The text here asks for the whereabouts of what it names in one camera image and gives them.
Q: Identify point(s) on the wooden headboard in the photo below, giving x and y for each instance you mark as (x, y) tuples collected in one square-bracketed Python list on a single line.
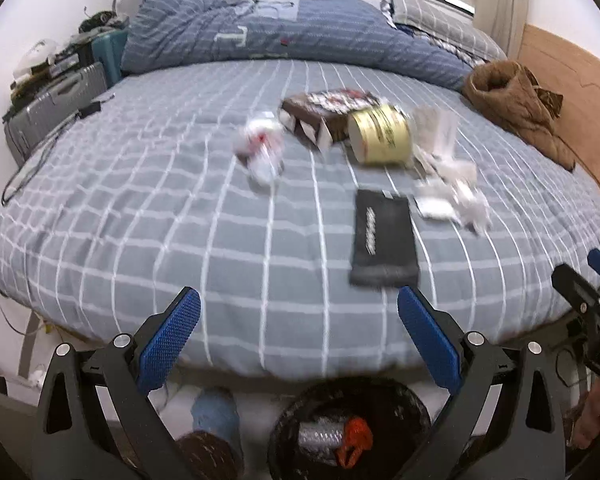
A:
[(575, 75)]

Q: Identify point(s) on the brown patterned slipper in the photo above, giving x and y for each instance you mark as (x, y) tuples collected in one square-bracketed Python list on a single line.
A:
[(205, 455)]

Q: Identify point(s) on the brown padded jacket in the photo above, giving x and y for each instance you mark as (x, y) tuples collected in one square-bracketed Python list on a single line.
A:
[(515, 100)]

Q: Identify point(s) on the plaid cloth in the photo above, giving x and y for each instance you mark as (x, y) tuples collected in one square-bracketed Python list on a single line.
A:
[(445, 42)]

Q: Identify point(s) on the red plastic wrapper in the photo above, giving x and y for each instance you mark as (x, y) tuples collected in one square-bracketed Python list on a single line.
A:
[(354, 440)]

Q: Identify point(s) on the yellow yogurt cup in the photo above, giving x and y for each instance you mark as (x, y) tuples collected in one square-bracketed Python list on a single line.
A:
[(380, 135)]

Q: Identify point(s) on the brown drink carton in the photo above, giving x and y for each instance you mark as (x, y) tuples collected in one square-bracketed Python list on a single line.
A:
[(325, 115)]

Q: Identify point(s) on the white sachet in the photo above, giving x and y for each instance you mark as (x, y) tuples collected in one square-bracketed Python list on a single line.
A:
[(432, 205)]

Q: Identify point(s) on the person's right hand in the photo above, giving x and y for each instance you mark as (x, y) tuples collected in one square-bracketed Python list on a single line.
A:
[(587, 410)]

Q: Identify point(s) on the white rounded object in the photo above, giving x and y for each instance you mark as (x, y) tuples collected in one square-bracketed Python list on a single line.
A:
[(32, 55)]

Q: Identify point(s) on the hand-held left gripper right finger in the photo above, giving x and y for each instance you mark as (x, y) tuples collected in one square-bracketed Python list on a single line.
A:
[(430, 340)]

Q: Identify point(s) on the dark patterned cloth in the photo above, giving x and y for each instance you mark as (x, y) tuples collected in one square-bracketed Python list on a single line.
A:
[(549, 97)]

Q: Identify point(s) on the grey checked pillow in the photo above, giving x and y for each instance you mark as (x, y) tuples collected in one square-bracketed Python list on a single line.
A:
[(440, 15)]

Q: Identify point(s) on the black tangled bundle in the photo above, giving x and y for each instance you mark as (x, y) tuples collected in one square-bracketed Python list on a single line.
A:
[(97, 20)]

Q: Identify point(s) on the silver foil wrapper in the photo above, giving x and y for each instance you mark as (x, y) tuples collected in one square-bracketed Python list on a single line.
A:
[(320, 435)]

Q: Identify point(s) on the grey suitcase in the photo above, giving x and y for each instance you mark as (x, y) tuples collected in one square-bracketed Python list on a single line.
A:
[(45, 105)]

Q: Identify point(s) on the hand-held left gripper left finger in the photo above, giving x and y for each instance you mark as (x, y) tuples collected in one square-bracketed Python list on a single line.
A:
[(172, 340)]

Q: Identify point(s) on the crumpled white tissue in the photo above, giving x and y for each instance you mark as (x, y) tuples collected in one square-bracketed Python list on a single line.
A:
[(472, 205)]

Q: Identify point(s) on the black trash bin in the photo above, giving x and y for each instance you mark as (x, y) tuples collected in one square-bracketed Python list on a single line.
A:
[(290, 410)]

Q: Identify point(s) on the red-white plastic wrapper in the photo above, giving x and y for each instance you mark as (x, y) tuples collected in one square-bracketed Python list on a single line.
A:
[(260, 142)]

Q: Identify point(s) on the beige curtain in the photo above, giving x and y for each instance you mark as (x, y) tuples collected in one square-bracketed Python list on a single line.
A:
[(500, 0)]

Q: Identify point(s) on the person's jeans leg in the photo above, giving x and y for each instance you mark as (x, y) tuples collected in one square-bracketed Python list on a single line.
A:
[(215, 410)]

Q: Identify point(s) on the black power adapter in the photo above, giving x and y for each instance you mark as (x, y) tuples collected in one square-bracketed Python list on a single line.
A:
[(89, 108)]

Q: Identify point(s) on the teal suitcase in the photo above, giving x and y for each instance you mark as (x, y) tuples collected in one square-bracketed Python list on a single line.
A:
[(107, 52)]

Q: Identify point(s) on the bed with grey checked sheet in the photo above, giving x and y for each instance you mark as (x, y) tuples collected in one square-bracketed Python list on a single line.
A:
[(180, 235)]

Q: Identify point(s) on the black packet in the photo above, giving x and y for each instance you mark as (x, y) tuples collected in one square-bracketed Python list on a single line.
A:
[(382, 240)]

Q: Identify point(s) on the blue striped duvet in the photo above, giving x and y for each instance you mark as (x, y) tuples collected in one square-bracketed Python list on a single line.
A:
[(305, 30)]

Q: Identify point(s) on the white plastic bag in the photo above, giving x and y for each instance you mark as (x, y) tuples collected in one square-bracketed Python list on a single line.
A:
[(432, 127)]

